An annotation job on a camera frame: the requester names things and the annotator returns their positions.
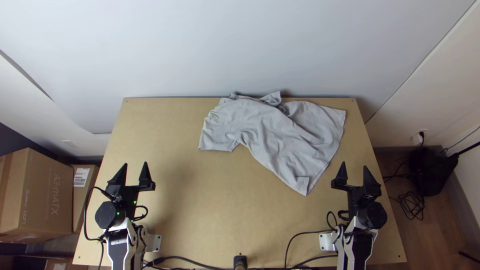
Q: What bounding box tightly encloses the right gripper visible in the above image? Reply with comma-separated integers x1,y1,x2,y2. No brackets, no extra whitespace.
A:
331,161,383,221

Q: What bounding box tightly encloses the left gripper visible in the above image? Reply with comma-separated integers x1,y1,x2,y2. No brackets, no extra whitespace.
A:
106,161,157,221

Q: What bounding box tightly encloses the grey t-shirt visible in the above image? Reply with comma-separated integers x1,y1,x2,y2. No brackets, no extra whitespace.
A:
198,90,347,197

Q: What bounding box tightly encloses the small labelled cardboard box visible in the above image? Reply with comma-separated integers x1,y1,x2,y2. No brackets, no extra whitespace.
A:
71,164,101,234

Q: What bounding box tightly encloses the black bag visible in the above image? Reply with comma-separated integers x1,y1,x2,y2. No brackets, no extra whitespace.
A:
407,146,460,197

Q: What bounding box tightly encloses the large cardboard box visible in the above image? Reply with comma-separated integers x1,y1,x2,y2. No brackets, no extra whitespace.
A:
0,147,74,238

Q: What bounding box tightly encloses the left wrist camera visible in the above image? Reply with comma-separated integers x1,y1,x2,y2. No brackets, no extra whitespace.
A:
107,191,125,206

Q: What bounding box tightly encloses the tangle of black cables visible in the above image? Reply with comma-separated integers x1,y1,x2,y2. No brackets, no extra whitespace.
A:
382,160,427,222

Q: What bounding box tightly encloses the white wall socket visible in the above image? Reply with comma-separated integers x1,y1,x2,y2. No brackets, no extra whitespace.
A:
410,128,429,147

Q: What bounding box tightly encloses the thin black cable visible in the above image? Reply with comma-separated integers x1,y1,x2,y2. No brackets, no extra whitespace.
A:
440,124,480,155

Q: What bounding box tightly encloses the thick black cable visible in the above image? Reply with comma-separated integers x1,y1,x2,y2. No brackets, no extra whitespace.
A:
449,140,480,159

